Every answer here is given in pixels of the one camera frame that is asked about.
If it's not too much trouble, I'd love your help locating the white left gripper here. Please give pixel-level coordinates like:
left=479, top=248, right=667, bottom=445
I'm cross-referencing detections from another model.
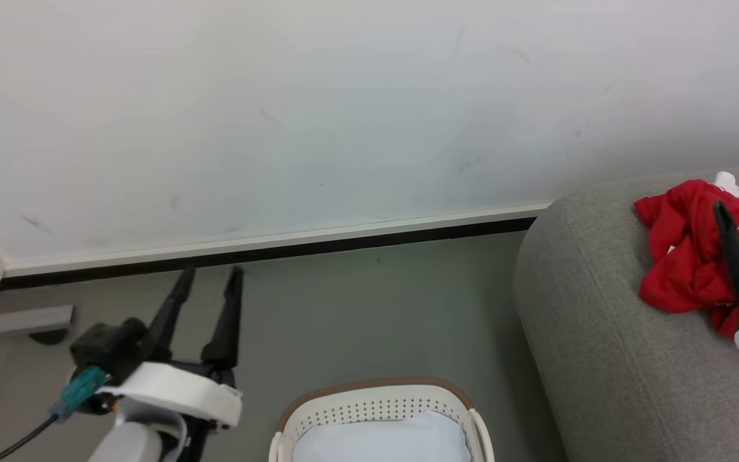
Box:
left=96, top=265, right=244, bottom=429

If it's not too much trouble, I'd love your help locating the red and white garment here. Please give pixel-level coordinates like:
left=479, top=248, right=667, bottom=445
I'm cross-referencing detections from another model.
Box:
left=633, top=171, right=739, bottom=339

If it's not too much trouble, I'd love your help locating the white laundry basket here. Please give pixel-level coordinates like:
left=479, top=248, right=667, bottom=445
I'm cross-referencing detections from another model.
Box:
left=268, top=377, right=496, bottom=462

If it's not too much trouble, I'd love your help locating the white and black baseboard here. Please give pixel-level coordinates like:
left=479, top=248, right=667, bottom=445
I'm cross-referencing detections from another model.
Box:
left=0, top=203, right=554, bottom=293

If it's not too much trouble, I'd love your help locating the black round door stop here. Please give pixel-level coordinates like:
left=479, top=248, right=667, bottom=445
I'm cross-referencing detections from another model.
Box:
left=27, top=328, right=70, bottom=346

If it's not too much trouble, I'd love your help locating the grey fabric sofa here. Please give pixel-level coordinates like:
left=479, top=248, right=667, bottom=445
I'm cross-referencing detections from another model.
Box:
left=513, top=162, right=739, bottom=462

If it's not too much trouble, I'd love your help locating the pale white cloth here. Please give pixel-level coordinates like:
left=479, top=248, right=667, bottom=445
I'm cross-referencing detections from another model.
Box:
left=291, top=409, right=473, bottom=462

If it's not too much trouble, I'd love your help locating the teal left cable connector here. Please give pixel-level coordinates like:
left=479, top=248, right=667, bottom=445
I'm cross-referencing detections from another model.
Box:
left=49, top=365, right=108, bottom=422

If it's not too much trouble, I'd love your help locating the grey metal floor bracket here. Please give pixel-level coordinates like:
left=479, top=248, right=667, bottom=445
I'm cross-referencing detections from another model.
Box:
left=0, top=304, right=76, bottom=339

